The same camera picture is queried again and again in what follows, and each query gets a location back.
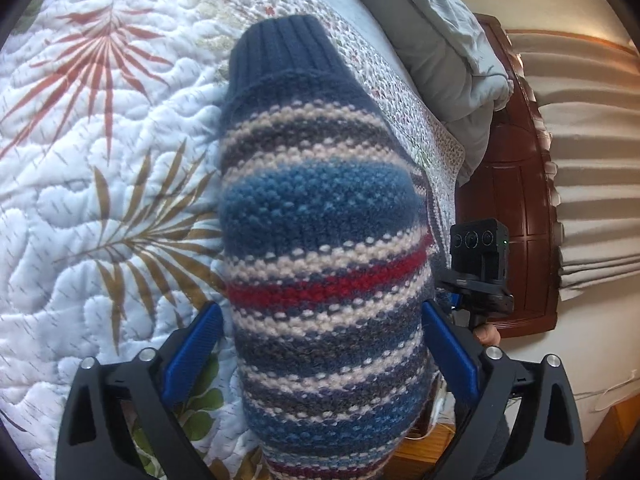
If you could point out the beige pleated curtain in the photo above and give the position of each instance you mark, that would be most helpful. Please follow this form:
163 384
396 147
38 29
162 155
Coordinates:
590 160

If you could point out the person's right hand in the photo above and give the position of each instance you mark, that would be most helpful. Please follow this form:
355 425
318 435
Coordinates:
487 336

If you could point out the dark wooden headboard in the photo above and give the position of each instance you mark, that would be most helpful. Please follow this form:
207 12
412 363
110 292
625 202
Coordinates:
505 185

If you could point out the floral quilted bedspread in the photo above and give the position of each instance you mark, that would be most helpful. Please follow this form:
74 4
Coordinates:
100 160

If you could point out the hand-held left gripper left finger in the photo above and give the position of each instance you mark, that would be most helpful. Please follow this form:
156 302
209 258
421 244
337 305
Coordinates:
192 355

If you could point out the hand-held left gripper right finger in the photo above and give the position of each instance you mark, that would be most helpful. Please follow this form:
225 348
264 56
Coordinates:
450 355

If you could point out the striped knit sweater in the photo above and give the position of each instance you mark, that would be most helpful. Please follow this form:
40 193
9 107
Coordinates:
325 240

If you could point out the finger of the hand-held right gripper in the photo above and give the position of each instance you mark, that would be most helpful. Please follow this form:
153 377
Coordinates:
455 302

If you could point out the grey comforter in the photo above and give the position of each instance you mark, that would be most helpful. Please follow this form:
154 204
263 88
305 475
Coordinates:
440 35

